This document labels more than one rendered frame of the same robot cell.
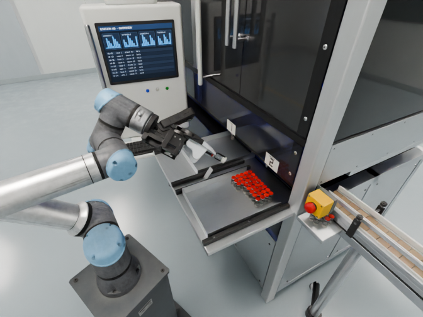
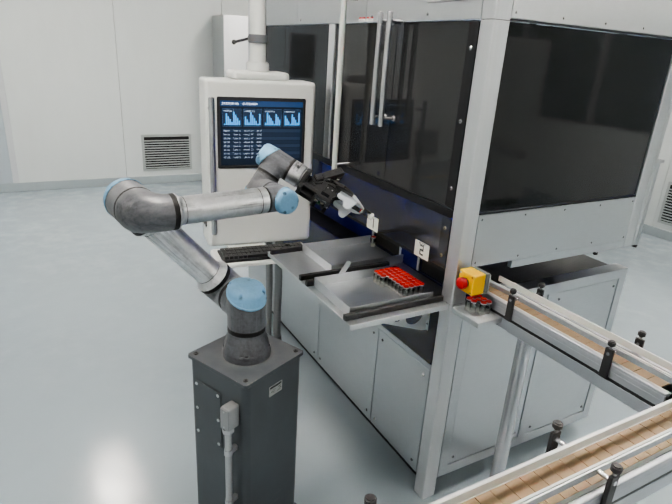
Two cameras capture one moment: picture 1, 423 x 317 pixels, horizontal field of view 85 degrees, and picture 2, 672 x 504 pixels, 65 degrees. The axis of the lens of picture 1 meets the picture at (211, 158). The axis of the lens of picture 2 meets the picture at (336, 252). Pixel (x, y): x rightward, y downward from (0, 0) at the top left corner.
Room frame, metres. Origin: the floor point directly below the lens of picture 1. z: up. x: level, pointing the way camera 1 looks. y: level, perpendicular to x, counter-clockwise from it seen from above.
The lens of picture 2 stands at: (-1.03, 0.14, 1.69)
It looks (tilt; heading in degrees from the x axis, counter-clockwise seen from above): 21 degrees down; 357
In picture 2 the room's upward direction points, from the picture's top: 4 degrees clockwise
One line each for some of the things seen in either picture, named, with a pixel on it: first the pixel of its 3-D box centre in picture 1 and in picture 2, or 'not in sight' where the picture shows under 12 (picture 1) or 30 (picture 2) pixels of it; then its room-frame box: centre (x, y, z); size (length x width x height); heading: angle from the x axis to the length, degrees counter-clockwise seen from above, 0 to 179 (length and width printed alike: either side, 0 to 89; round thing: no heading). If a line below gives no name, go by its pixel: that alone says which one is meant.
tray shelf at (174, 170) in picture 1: (219, 175); (358, 276); (0.87, -0.04, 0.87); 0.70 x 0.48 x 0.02; 27
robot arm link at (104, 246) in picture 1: (107, 248); (245, 303); (0.42, 0.34, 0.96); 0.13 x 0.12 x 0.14; 34
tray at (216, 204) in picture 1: (230, 197); (372, 288); (0.70, -0.08, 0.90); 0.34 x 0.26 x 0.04; 117
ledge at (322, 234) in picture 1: (321, 222); (479, 313); (0.59, -0.44, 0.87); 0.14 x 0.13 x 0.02; 117
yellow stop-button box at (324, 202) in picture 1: (320, 202); (473, 280); (0.58, -0.40, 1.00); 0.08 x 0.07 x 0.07; 117
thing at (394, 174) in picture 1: (247, 146); (391, 285); (1.76, -0.32, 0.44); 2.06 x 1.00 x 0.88; 27
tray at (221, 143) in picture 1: (216, 150); (352, 252); (1.05, -0.03, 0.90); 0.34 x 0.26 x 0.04; 117
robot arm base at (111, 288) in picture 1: (116, 268); (246, 338); (0.41, 0.33, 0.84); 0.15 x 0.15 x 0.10
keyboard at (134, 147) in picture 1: (154, 144); (264, 251); (1.23, 0.36, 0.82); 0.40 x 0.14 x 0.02; 110
